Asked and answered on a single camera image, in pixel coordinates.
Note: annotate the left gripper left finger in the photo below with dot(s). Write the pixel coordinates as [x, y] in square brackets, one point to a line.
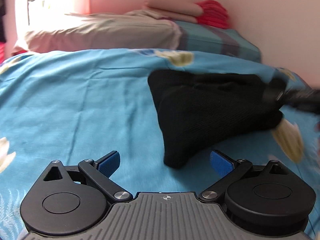
[66, 200]

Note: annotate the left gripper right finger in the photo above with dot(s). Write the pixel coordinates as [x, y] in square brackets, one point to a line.
[268, 194]

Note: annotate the black ribbed pants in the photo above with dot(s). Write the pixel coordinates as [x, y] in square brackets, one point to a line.
[198, 111]

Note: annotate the blue floral bed sheet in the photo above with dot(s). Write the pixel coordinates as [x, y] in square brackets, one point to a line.
[71, 106]

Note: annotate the folded red cloth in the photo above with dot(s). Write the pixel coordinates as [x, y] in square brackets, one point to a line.
[213, 14]

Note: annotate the blue plaid pillow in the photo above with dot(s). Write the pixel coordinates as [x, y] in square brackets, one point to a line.
[214, 40]

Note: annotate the folded pink cloth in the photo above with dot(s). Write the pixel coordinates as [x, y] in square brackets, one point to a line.
[179, 10]

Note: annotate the grey beige pillow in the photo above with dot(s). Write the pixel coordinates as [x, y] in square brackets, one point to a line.
[137, 29]

